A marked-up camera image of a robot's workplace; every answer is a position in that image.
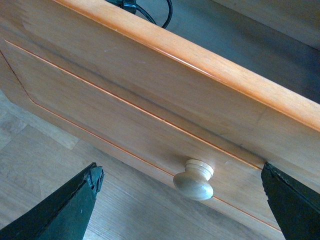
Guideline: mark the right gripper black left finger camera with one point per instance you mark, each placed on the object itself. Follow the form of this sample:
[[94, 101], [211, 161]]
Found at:
[[63, 215]]

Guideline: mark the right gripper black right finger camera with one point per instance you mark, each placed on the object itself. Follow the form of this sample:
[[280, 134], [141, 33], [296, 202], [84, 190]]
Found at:
[[295, 206]]

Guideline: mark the wooden drawer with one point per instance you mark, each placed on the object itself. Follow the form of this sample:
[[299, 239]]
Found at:
[[232, 83]]

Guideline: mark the round wooden drawer knob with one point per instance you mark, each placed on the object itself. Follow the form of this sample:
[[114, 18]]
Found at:
[[193, 183]]

